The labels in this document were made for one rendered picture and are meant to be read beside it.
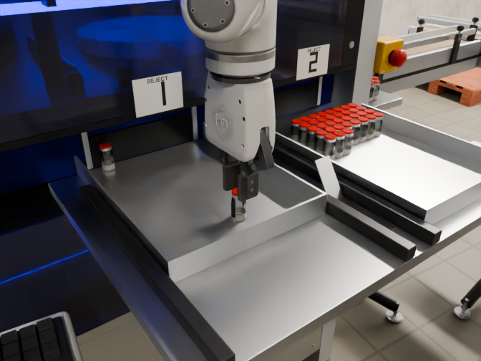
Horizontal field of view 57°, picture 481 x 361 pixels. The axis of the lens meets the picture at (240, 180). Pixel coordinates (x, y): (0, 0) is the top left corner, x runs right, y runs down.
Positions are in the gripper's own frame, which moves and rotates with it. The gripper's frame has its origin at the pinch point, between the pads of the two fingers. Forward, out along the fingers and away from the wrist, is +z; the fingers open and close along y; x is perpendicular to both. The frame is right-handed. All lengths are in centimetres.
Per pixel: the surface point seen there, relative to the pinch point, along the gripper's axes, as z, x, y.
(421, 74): 7, 88, -30
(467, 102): 93, 319, -125
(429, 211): 3.6, 19.8, 17.5
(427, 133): 4.2, 44.7, 0.6
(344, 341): 95, 60, -21
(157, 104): -5.9, -2.4, -19.5
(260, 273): 6.5, -4.9, 11.0
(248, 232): 3.7, -3.4, 6.4
